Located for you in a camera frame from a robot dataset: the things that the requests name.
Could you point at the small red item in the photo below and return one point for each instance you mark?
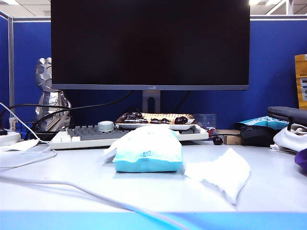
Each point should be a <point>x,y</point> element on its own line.
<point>211,132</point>

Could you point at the large dark chocolate piece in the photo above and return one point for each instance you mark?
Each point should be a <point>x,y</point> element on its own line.
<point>181,119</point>

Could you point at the silver armoured figurine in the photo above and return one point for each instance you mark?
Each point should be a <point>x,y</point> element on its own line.
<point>48,95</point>

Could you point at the teal and white packet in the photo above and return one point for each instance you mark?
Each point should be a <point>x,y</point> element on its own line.
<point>266,121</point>

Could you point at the white snack tray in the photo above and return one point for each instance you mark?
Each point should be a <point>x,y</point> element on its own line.
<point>153,125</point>

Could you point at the silver monitor stand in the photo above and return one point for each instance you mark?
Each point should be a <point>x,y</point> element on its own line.
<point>145,100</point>

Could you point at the yellow package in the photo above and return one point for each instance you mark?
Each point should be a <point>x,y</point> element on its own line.
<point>301,72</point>

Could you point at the small black round object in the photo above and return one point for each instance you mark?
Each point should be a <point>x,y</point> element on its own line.
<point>217,140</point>

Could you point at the brown cardboard box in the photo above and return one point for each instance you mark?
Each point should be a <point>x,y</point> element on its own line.
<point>231,139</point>

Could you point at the black computer monitor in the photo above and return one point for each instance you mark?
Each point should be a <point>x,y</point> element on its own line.
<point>144,48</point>

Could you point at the black pouch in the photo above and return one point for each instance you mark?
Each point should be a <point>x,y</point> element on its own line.
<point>256,135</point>

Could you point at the sky blue wet wipes packet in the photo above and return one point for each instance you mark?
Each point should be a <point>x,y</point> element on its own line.
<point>148,160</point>

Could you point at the white and grey keyboard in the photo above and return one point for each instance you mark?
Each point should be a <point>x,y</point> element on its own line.
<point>79,139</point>

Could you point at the purple object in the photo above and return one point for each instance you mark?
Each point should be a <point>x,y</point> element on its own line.
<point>302,159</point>

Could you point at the white paper sheet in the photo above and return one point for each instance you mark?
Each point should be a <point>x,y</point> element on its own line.
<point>21,145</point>

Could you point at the multicolour puzzle cube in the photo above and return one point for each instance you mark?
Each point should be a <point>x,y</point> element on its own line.
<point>13,122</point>

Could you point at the white wet wipe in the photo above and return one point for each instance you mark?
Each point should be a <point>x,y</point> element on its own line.
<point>223,172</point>

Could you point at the white power strip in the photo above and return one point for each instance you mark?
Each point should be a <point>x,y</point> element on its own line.
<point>9,139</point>

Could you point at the white cloth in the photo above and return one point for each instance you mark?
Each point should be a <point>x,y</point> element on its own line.
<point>287,141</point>

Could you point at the dark grey zip case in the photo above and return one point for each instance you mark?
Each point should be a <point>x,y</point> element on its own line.
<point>287,113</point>

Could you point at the dark chocolate piece cluster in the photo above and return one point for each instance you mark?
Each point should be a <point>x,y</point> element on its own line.
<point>133,117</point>

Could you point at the clear plastic cup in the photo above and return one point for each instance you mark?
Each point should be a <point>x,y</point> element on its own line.
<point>206,121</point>

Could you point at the small round white container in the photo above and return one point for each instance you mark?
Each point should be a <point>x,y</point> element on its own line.
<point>105,125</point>

